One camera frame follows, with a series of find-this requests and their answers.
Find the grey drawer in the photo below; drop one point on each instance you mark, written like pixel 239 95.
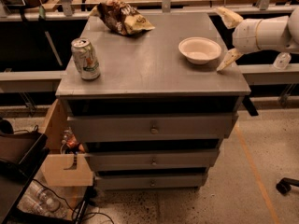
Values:
pixel 150 181
pixel 150 160
pixel 143 128

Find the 7up soda can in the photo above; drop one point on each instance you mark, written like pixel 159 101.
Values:
pixel 85 58

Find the white paper bowl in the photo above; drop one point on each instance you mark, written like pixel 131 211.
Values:
pixel 199 50

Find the bottom grey drawer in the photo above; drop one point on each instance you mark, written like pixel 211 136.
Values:
pixel 150 181

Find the black chair wheel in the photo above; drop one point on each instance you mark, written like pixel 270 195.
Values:
pixel 285 185

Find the cardboard box with items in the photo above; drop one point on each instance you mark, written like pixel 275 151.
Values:
pixel 60 169

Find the middle grey drawer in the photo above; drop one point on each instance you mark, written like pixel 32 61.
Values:
pixel 150 160

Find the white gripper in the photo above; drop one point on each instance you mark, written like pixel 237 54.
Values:
pixel 245 36

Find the top grey drawer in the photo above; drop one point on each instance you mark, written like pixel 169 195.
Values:
pixel 143 128

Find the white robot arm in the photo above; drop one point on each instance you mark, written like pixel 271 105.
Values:
pixel 280 33

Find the grey drawer cabinet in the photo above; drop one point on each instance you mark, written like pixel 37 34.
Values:
pixel 145 74

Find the black cart with bottles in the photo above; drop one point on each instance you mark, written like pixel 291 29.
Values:
pixel 21 155

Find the brown chip bag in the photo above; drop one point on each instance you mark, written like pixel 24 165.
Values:
pixel 121 17

